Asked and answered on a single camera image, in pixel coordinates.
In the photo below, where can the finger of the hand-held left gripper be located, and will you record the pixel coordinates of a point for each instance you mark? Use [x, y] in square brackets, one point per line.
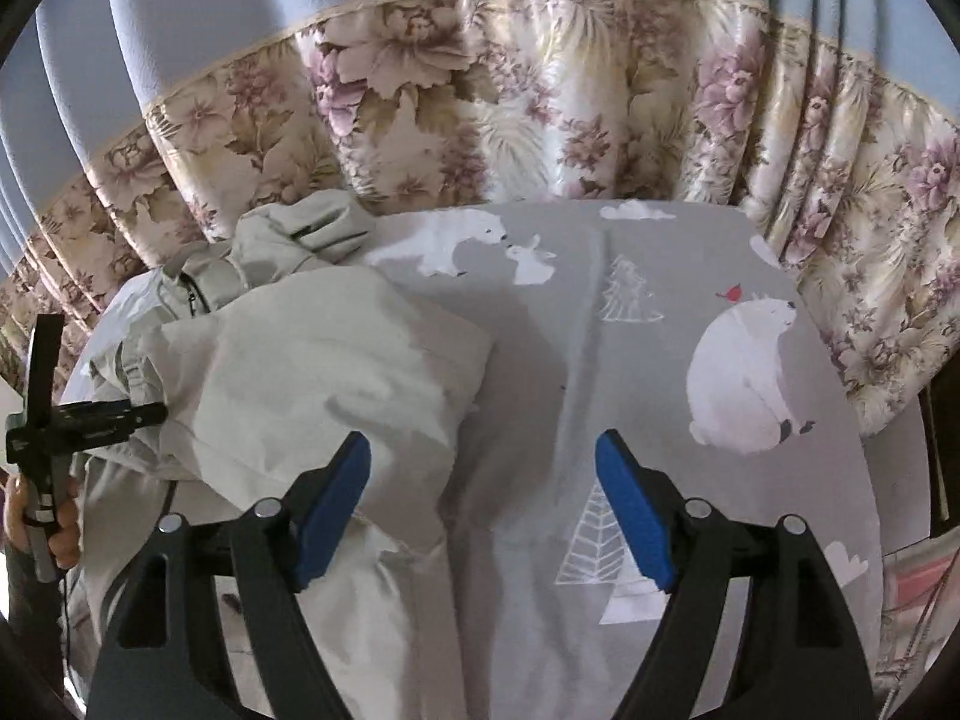
[43, 367]
[112, 417]

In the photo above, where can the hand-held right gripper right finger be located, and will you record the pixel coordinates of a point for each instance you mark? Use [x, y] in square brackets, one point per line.
[634, 517]

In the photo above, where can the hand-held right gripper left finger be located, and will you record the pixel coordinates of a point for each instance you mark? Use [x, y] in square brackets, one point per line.
[334, 510]

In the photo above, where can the light grey-green jacket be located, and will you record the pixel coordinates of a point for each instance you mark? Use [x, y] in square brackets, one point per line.
[300, 360]

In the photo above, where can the person's left hand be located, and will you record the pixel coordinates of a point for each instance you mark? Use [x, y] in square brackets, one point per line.
[66, 532]

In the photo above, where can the grey polar bear bed sheet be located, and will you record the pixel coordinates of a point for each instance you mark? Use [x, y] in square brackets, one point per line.
[645, 360]

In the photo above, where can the pink white cloth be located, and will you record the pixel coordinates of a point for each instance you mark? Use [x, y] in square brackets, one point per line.
[915, 577]

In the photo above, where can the dark wooden furniture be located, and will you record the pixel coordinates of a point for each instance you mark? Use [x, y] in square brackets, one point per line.
[936, 457]

